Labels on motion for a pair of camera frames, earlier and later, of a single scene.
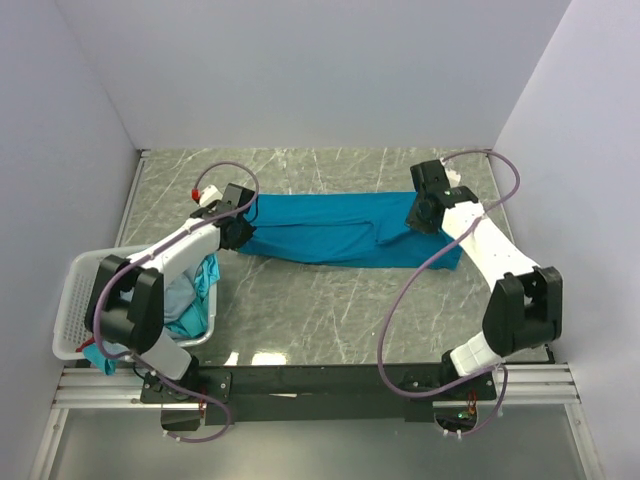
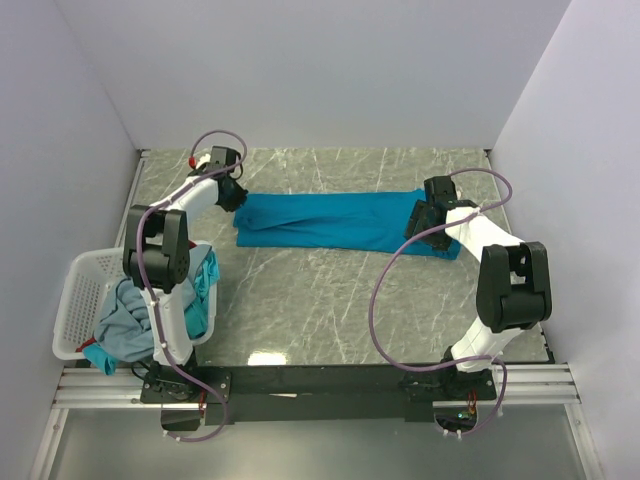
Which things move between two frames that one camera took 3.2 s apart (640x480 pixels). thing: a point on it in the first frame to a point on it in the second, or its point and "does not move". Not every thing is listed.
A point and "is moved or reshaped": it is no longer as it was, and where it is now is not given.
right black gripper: x=414 y=222 to x=420 y=212
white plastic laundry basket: x=74 y=300 does not move
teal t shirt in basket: x=190 y=323 does not move
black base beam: x=320 y=393 does not move
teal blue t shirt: x=355 y=228 is moved or reshaped
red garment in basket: x=90 y=341 does not move
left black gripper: x=246 y=235 to x=239 y=199
